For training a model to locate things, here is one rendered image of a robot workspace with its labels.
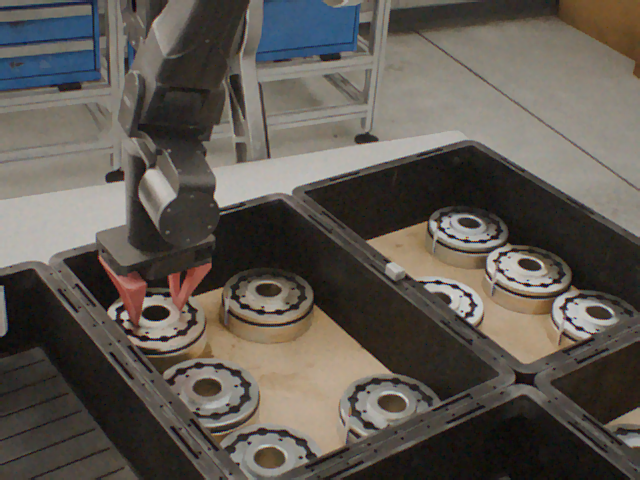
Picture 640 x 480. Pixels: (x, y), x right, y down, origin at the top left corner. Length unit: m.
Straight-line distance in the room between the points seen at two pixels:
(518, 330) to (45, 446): 0.54
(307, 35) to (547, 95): 1.14
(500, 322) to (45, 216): 0.73
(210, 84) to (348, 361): 0.36
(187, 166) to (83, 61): 2.07
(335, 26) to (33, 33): 0.90
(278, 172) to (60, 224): 0.38
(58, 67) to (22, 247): 1.46
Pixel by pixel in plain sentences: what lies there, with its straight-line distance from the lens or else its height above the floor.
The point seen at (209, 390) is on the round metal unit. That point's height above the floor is 0.85.
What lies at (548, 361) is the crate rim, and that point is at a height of 0.93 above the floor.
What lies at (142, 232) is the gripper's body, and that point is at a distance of 1.02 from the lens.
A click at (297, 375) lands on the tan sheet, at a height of 0.83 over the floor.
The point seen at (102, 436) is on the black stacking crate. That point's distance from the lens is 1.05.
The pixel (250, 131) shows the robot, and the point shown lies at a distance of 1.94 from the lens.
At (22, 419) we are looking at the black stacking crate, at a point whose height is 0.83.
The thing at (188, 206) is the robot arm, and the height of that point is 1.07.
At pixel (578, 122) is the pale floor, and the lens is 3.82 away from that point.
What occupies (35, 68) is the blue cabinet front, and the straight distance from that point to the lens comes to 2.96.
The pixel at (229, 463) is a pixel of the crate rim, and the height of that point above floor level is 0.93.
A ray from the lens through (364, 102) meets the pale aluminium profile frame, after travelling 3.40.
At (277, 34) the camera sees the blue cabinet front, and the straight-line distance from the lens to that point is 3.15.
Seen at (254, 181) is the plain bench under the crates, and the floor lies 0.70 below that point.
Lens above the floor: 1.54
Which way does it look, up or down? 32 degrees down
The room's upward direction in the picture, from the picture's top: 5 degrees clockwise
